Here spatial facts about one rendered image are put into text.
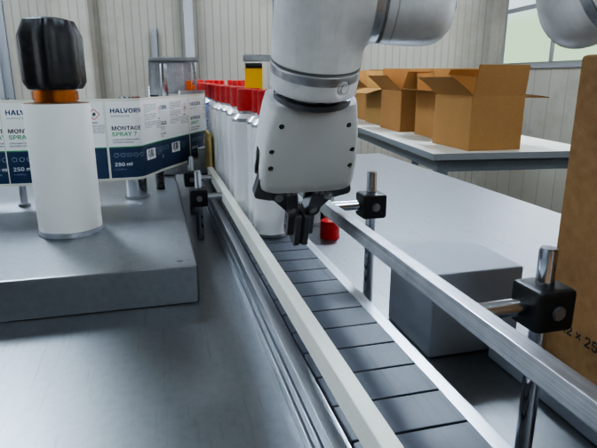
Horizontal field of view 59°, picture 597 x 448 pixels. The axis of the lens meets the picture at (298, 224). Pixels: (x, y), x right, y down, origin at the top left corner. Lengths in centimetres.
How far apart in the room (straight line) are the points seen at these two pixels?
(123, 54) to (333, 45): 476
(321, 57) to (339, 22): 3
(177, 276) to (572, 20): 64
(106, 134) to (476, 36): 496
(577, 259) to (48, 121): 65
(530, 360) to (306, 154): 30
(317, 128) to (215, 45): 464
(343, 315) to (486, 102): 209
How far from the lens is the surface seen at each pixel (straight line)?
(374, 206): 63
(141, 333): 62
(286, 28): 48
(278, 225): 76
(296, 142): 52
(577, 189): 51
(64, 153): 80
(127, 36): 520
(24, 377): 58
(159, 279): 67
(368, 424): 32
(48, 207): 82
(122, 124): 103
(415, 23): 48
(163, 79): 128
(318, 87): 48
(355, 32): 48
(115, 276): 67
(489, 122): 257
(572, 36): 89
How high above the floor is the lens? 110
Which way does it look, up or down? 15 degrees down
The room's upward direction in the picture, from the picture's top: straight up
